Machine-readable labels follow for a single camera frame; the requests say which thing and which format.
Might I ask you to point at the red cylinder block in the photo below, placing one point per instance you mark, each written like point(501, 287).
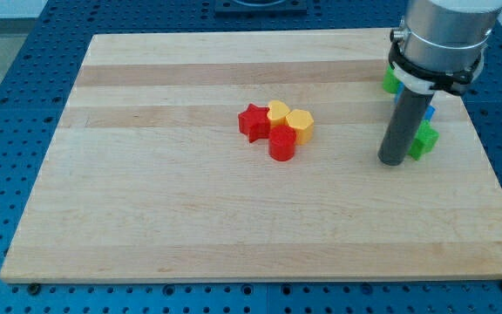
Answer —
point(281, 143)

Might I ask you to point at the blue block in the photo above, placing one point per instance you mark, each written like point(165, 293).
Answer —
point(429, 111)

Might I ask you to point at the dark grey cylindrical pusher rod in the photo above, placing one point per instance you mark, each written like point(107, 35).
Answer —
point(404, 123)

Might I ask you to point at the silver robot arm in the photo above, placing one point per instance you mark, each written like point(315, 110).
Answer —
point(438, 46)

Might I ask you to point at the wooden board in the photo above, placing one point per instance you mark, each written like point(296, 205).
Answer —
point(148, 179)

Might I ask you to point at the yellow heart block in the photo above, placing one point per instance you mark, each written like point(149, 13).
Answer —
point(277, 112)

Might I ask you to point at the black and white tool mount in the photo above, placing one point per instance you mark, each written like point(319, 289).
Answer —
point(423, 81)

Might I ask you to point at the yellow hexagon block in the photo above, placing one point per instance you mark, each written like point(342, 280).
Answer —
point(303, 124)

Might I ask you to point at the green star block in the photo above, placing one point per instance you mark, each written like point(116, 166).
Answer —
point(425, 139)

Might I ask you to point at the red star block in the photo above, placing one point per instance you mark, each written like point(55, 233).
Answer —
point(254, 122)

